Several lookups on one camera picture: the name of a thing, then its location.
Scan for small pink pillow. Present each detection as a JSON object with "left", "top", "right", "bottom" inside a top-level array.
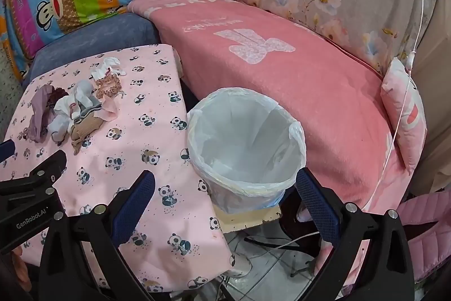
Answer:
[{"left": 381, "top": 58, "right": 428, "bottom": 176}]

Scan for white floor cable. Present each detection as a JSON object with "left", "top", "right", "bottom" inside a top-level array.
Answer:
[{"left": 218, "top": 232, "right": 321, "bottom": 287}]

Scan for tan cloth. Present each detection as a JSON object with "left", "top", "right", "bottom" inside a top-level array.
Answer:
[{"left": 68, "top": 114, "right": 105, "bottom": 155}]

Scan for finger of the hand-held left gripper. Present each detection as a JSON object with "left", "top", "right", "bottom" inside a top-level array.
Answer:
[
  {"left": 0, "top": 149, "right": 68, "bottom": 197},
  {"left": 0, "top": 140, "right": 17, "bottom": 165}
]

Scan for wooden board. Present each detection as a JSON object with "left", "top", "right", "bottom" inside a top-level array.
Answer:
[{"left": 211, "top": 204, "right": 283, "bottom": 235}]

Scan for white crumpled cloth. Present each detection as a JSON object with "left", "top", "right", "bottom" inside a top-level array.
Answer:
[{"left": 47, "top": 97, "right": 76, "bottom": 147}]

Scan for light grey cloth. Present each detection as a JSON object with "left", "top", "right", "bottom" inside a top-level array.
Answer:
[{"left": 68, "top": 80, "right": 103, "bottom": 120}]

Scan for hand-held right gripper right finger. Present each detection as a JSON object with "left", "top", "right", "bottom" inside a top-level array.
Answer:
[{"left": 295, "top": 168, "right": 416, "bottom": 301}]

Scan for pink panda print cloth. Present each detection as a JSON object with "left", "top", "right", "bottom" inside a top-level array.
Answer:
[{"left": 0, "top": 44, "right": 236, "bottom": 289}]

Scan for black floor cable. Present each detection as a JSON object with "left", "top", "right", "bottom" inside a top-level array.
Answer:
[{"left": 243, "top": 234, "right": 318, "bottom": 278}]

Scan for beige cloth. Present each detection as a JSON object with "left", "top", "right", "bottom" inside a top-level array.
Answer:
[{"left": 410, "top": 0, "right": 451, "bottom": 196}]

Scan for white cloth with red trim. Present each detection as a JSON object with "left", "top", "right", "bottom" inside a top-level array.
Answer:
[{"left": 90, "top": 56, "right": 127, "bottom": 80}]

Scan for dark red scrunchie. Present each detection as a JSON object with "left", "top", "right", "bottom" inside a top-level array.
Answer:
[{"left": 46, "top": 87, "right": 68, "bottom": 108}]

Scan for purple cloth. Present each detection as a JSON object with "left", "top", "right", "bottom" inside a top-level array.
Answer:
[{"left": 28, "top": 84, "right": 57, "bottom": 143}]

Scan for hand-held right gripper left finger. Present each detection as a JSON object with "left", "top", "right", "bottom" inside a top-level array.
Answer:
[{"left": 37, "top": 170, "right": 156, "bottom": 301}]

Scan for thin white cable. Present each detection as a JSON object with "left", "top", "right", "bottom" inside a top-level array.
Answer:
[{"left": 364, "top": 0, "right": 425, "bottom": 213}]

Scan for pink quilted jacket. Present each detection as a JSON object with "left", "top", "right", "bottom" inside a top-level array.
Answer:
[{"left": 398, "top": 190, "right": 451, "bottom": 284}]

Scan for beige lace scrunchie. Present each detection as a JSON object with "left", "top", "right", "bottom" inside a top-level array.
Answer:
[{"left": 96, "top": 74, "right": 127, "bottom": 100}]

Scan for pink cloth scrap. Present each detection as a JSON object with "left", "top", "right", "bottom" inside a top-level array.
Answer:
[{"left": 94, "top": 98, "right": 119, "bottom": 122}]

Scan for pink towel blanket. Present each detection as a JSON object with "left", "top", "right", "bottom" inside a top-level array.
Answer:
[{"left": 127, "top": 0, "right": 409, "bottom": 287}]

